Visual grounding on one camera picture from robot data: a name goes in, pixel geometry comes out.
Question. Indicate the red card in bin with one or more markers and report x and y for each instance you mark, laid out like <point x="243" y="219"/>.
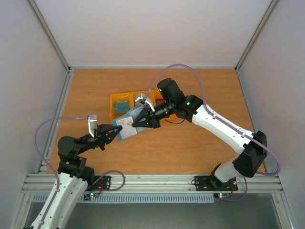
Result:
<point x="159" y="101"/>

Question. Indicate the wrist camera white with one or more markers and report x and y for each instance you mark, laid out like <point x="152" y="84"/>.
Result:
<point x="140" y="99"/>
<point x="92" y="124"/>

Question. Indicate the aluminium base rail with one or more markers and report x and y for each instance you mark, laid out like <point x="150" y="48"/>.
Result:
<point x="40" y="183"/>

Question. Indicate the yellow bin left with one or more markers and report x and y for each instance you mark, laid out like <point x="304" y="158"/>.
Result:
<point x="120" y="97"/>

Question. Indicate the yellow bin middle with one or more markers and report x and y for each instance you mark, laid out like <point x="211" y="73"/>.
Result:
<point x="135" y="93"/>

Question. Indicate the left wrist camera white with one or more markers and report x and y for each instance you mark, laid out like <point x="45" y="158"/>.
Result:
<point x="92" y="124"/>

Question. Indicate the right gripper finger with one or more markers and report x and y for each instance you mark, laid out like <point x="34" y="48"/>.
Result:
<point x="142" y="123"/>
<point x="142" y="117"/>

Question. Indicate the teal card in bin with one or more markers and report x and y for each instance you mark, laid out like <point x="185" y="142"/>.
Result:
<point x="121" y="107"/>

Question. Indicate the blue leather card holder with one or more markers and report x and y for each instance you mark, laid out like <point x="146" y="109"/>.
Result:
<point x="133" y="113"/>

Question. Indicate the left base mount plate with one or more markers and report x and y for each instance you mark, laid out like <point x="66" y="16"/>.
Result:
<point x="103" y="183"/>

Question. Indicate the base mount plate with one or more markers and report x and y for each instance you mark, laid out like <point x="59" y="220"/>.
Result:
<point x="205" y="183"/>
<point x="103" y="183"/>

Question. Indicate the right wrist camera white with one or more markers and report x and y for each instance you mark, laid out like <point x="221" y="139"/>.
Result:
<point x="140" y="99"/>

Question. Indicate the white card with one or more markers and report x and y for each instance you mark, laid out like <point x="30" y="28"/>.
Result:
<point x="127" y="129"/>

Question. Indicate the slotted cable duct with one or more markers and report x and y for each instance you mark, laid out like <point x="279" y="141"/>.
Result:
<point x="147" y="198"/>

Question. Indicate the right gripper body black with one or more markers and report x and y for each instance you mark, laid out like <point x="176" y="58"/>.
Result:
<point x="152" y="118"/>

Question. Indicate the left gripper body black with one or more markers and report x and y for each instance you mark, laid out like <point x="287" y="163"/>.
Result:
<point x="99" y="138"/>

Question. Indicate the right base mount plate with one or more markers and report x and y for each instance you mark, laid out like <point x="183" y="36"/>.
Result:
<point x="205" y="183"/>

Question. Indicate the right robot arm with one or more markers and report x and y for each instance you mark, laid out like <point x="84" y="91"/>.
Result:
<point x="249" y="146"/>

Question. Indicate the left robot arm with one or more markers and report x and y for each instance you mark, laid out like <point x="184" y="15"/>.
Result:
<point x="73" y="177"/>

